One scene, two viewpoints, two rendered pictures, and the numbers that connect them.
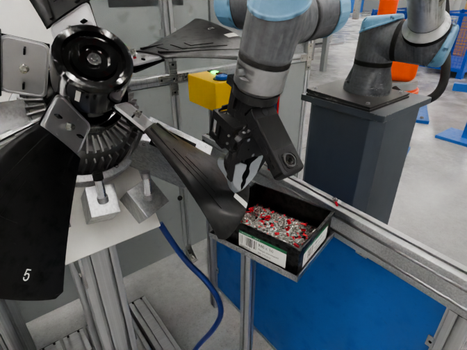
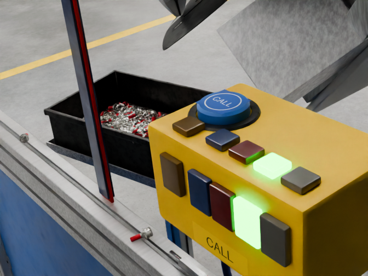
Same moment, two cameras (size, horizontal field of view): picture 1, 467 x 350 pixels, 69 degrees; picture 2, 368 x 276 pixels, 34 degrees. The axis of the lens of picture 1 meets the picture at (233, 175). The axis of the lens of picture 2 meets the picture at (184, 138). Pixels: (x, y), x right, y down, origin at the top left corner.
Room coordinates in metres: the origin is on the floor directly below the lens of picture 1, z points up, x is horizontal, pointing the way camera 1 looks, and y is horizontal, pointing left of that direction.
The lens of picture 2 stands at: (1.47, 0.02, 1.29)
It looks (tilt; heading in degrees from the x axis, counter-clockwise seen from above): 30 degrees down; 182
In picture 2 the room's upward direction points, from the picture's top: 6 degrees counter-clockwise
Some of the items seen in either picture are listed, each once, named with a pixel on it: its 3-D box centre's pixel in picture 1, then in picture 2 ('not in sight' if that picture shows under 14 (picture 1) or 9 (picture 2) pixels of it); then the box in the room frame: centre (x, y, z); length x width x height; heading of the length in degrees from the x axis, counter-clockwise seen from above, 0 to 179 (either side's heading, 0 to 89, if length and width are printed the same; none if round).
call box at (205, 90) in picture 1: (214, 92); (267, 192); (1.09, 0.06, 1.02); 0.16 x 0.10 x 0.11; 37
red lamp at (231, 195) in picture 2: not in sight; (223, 206); (1.14, 0.03, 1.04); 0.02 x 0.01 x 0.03; 37
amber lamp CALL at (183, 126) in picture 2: not in sight; (188, 126); (1.08, 0.01, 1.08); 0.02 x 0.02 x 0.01; 37
